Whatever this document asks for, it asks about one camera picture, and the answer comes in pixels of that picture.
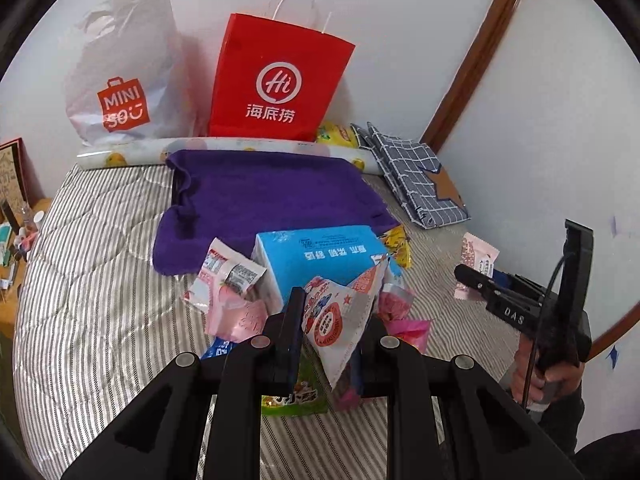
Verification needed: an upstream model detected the blue snack packet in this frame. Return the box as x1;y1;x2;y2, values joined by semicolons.
200;337;237;361

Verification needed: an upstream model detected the red paper bag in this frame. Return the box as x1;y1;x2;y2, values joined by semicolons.
207;0;357;143

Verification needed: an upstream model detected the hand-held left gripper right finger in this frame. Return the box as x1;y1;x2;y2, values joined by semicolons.
357;319;586;480

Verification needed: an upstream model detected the yellow snack bag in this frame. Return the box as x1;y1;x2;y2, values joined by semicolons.
316;122;358;148

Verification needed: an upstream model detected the brown wooden door frame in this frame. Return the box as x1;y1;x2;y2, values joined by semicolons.
419;0;532;157

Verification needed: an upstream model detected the red framed picture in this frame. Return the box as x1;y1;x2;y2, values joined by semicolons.
0;137;27;207

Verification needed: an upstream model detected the purple towel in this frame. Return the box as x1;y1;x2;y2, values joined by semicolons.
152;149;401;277

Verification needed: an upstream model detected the rolled patterned mat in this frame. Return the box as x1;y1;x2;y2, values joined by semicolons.
76;136;382;176

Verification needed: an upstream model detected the magenta snack packet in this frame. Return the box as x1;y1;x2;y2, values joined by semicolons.
387;319;432;354

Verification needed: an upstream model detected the small yellow snack packet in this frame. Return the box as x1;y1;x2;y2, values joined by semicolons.
377;225;413;268

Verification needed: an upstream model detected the wooden nightstand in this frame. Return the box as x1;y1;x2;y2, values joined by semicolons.
0;197;52;341

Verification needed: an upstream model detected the green snack packet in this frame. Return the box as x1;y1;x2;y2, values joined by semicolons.
261;360;329;417

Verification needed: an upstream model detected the blue tissue box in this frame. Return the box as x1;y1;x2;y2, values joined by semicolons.
250;225;406;313

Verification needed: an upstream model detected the person's right forearm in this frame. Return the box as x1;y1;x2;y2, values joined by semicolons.
540;385;601;480

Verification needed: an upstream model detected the small pink white snack packet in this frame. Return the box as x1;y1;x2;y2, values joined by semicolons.
454;232;501;301

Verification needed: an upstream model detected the white plastic shopping bag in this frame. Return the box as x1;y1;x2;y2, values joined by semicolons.
59;0;201;147

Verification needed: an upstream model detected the navy checkered fabric bag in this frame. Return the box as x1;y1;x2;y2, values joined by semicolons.
350;121;471;230

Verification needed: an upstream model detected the person's right hand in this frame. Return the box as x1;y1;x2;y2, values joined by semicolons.
514;341;586;407

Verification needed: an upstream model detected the striped quilted mattress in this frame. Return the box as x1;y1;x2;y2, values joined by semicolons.
12;162;521;480

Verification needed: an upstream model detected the white pink barcode snack packet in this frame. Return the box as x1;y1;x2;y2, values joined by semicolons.
182;237;268;313

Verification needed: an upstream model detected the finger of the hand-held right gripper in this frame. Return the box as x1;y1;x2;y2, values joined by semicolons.
492;270;544;297
453;263;503;306

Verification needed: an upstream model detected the black cable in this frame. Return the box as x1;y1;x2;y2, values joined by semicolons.
521;254;572;411

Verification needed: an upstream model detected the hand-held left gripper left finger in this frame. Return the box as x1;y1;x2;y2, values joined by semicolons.
60;287;307;480

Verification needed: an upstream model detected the white red cartoon snack packet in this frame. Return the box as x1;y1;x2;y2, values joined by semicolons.
304;259;392;392

